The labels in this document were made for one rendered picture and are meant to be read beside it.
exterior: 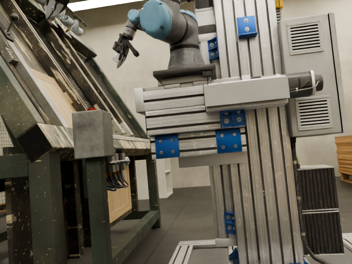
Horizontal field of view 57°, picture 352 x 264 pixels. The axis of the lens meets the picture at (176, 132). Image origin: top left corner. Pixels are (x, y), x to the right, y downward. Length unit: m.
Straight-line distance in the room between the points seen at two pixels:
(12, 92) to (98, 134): 0.39
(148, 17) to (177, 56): 0.18
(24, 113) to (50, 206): 0.37
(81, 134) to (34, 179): 0.25
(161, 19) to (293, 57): 0.55
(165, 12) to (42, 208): 0.84
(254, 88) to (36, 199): 0.90
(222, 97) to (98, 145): 0.50
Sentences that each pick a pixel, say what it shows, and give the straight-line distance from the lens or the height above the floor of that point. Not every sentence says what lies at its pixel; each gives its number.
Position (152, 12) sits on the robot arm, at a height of 1.21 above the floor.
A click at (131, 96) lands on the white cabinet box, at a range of 5.72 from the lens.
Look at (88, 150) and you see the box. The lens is 1.26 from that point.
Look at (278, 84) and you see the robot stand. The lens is 1.07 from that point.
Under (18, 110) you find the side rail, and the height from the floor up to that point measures 0.96.
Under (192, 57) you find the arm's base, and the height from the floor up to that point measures 1.08.
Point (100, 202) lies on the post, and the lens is 1.29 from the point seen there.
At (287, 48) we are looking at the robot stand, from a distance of 1.38.
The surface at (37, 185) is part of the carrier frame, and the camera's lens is 1.35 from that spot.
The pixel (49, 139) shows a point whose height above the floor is 0.84.
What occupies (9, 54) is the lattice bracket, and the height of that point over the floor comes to 1.26.
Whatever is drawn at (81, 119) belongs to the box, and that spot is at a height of 0.90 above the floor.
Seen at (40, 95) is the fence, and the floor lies 1.06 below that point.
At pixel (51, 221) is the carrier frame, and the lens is 1.35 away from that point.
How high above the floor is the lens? 0.74
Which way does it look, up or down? 4 degrees up
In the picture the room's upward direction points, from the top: 5 degrees counter-clockwise
